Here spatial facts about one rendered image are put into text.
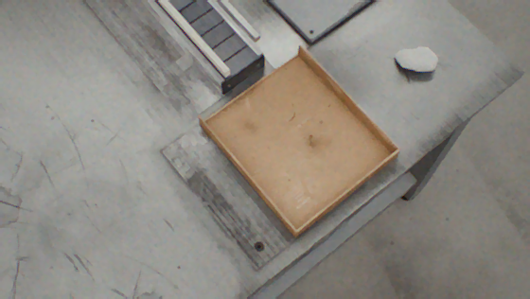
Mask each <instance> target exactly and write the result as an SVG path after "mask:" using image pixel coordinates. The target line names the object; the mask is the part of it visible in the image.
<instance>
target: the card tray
mask: <svg viewBox="0 0 530 299"><path fill-rule="evenodd" d="M198 118H199V121H200V124H201V126H202V127H203V128H204V129H205V132H206V133H207V134H208V135H209V136H210V137H211V138H212V139H213V140H214V142H215V143H216V144H217V145H218V146H219V147H220V149H221V151H222V152H223V153H224V154H225V155H226V156H227V157H228V159H229V160H230V161H231V162H232V163H233V165H234V166H235V167H236V168H237V169H238V171H239V172H240V173H241V174H242V176H243V177H244V178H245V179H246V180H247V182H248V183H249V184H250V185H251V186H252V187H253V188H254V189H255V190H256V193H257V194H258V195H259V196H260V197H261V199H262V200H263V201H264V202H265V203H267V204H268V205H269V206H270V207H271V209H272V210H273V212H274V213H275V215H276V216H277V217H278V218H279V219H280V220H281V221H282V222H283V223H284V224H285V226H286V227H287V228H288V229H289V230H290V233H291V234H292V235H293V236H294V237H298V236H300V235H301V234H303V233H304V232H305V231H306V230H307V229H308V228H309V227H310V226H311V225H312V224H313V223H314V222H316V221H317V220H318V219H321V218H322V217H323V216H324V215H325V214H326V213H327V212H329V211H330V210H331V209H332V208H334V207H335V206H336V205H337V204H339V203H340V202H342V201H343V200H344V199H345V198H347V197H348V196H349V195H350V194H352V193H353V192H354V191H355V190H357V188H358V187H359V186H361V185H363V184H365V183H366V182H367V181H368V180H370V179H371V178H372V177H373V176H374V175H375V174H376V173H377V172H379V171H380V170H381V169H384V168H385V167H386V166H388V165H389V163H390V162H392V161H393V160H394V159H395V158H397V157H398V154H399V153H400V151H401V148H400V147H399V146H398V145H397V144H396V143H395V142H394V141H393V140H392V139H391V138H390V137H389V136H388V134H387V133H386V132H385V131H384V130H383V129H382V128H381V127H380V126H379V125H378V124H377V123H376V122H375V121H374V120H373V119H372V118H371V117H370V116H369V114H368V113H367V112H366V111H365V110H364V109H363V108H362V107H361V106H360V105H359V104H357V103H356V101H355V100H354V99H353V98H352V97H351V96H350V94H349V93H348V92H347V91H346V90H345V89H344V88H343V87H341V86H340V84H339V83H338V82H337V81H336V80H335V79H334V78H333V77H332V76H331V75H330V74H329V73H328V71H326V70H325V69H324V68H323V66H322V65H321V64H320V63H319V62H318V61H317V60H315V59H314V58H313V56H312V55H310V53H309V52H308V51H307V50H306V48H305V47H304V46H302V45H301V44H299V47H298V54H297V55H294V56H293V57H291V58H290V59H289V60H288V61H287V62H285V63H283V64H282V65H281V66H279V67H278V68H276V69H275V70H273V72H271V73H270V74H269V75H267V76H266V77H264V78H263V79H261V80H260V81H258V82H257V83H256V84H255V85H254V86H252V87H250V88H248V89H247V90H245V91H244V92H243V93H241V94H240V95H238V97H236V98H235V99H233V100H232V101H231V102H229V103H226V104H225V105H224V106H222V108H220V109H219V110H218V111H216V112H215V113H214V114H212V115H210V116H209V117H208V118H207V119H206V120H203V119H202V118H201V117H200V116H199V115H198Z"/></svg>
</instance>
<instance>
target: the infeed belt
mask: <svg viewBox="0 0 530 299"><path fill-rule="evenodd" d="M155 1H156V2H157V4H158V5H159V6H160V7H161V9H162V10H163V11H164V12H165V13H166V14H167V15H168V16H169V17H170V19H171V20H172V21H173V22H174V23H175V24H176V26H177V27H178V28H180V29H181V30H182V31H183V32H184V34H185V35H186V36H187V38H188V39H189V40H190V41H191V42H192V43H193V44H194V45H195V46H196V47H197V49H198V50H199V51H200V52H201V53H202V54H203V55H204V53H203V52H202V50H201V49H200V48H199V47H198V46H197V45H196V44H195V43H194V42H193V41H192V40H191V38H190V37H189V36H188V35H187V34H186V33H185V31H184V30H183V29H182V28H181V27H180V26H178V25H177V23H176V21H175V20H174V19H173V18H172V17H171V15H170V14H169V13H168V12H167V11H165V10H164V8H163V7H162V6H161V4H160V3H159V2H158V0H155ZM168 1H169V2H170V4H171V5H172V6H173V7H175V9H176V10H177V11H178V12H179V13H180V14H181V15H182V17H183V18H184V19H185V20H186V21H187V22H188V23H189V24H190V25H191V27H192V28H193V29H194V30H195V31H196V33H197V34H198V35H199V36H200V37H201V38H202V39H203V40H204V41H205V42H206V44H207V45H208V46H209V47H210V49H211V50H212V51H213V52H214V53H215V54H216V55H218V57H219V58H220V59H221V60H222V62H223V63H224V65H225V66H226V67H227V68H228V69H229V71H230V75H229V76H227V77H226V78H225V77H224V75H223V74H222V72H221V71H219V69H218V68H217V67H216V66H215V65H214V64H213V63H212V62H211V60H209V59H208V58H207V57H206V55H204V56H205V57H206V59H207V60H208V61H209V62H210V64H211V65H212V66H213V67H214V68H215V69H216V70H217V71H218V72H219V73H220V74H221V75H222V78H223V79H224V80H226V81H228V80H229V79H231V78H232V77H234V76H235V75H237V74H238V73H239V72H240V71H243V70H244V69H245V68H247V67H248V66H250V65H251V64H253V63H254V62H255V61H256V60H258V59H259V56H258V55H256V53H255V51H254V50H253V49H252V48H251V47H250V46H249V45H248V44H247V43H245V42H244V40H243V39H241V38H240V36H239V35H238V34H237V32H236V31H235V30H234V29H233V28H232V27H231V26H230V25H229V24H227V23H226V22H225V21H224V20H223V17H222V16H221V15H220V14H219V13H218V12H217V11H216V10H215V9H213V7H212V6H211V5H210V4H209V3H208V1H207V0H168ZM247 45H248V46H247Z"/></svg>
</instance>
